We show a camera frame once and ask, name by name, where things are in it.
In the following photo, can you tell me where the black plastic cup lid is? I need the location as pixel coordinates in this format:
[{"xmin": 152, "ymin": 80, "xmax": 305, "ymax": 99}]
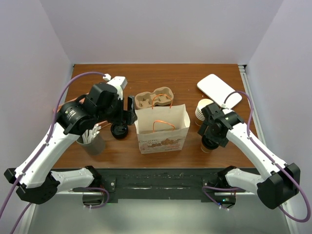
[{"xmin": 201, "ymin": 136, "xmax": 219, "ymax": 150}]

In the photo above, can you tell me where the single paper coffee cup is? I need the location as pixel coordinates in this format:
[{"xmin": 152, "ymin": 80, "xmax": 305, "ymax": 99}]
[{"xmin": 201, "ymin": 143, "xmax": 218, "ymax": 153}]

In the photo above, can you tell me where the brown paper takeout bag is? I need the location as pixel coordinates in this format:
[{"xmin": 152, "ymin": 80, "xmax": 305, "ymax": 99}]
[{"xmin": 134, "ymin": 101, "xmax": 190, "ymax": 154}]

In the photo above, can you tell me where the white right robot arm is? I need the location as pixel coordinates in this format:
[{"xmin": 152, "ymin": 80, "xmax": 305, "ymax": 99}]
[{"xmin": 198, "ymin": 103, "xmax": 300, "ymax": 209}]

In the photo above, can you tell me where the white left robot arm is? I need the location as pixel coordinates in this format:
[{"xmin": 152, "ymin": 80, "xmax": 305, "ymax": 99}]
[{"xmin": 4, "ymin": 77, "xmax": 137, "ymax": 205}]

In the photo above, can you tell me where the stack of black lids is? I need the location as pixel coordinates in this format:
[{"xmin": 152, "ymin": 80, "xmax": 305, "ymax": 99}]
[{"xmin": 110, "ymin": 124, "xmax": 129, "ymax": 139}]

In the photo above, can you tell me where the stack of paper cups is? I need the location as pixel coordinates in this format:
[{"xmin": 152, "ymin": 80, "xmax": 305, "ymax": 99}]
[{"xmin": 195, "ymin": 98, "xmax": 213, "ymax": 121}]

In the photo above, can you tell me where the cardboard two-cup carrier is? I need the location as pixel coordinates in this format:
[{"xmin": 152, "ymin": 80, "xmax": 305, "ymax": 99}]
[{"xmin": 135, "ymin": 87, "xmax": 174, "ymax": 110}]

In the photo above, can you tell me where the grey cup with stirrers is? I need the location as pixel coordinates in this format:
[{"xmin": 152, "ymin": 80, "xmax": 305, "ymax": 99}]
[{"xmin": 76, "ymin": 122, "xmax": 105, "ymax": 156}]

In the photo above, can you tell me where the white rectangular tray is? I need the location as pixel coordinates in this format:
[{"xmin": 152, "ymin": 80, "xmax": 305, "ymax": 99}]
[{"xmin": 197, "ymin": 74, "xmax": 242, "ymax": 109}]

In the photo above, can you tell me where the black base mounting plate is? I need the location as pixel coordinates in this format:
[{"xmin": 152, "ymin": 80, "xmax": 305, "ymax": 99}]
[{"xmin": 80, "ymin": 168, "xmax": 246, "ymax": 204}]

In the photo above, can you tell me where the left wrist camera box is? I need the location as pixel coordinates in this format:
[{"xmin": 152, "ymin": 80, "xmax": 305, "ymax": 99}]
[{"xmin": 107, "ymin": 76, "xmax": 128, "ymax": 90}]

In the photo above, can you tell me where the aluminium frame rail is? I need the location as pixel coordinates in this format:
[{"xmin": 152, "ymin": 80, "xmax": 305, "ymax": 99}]
[{"xmin": 18, "ymin": 63, "xmax": 300, "ymax": 234}]

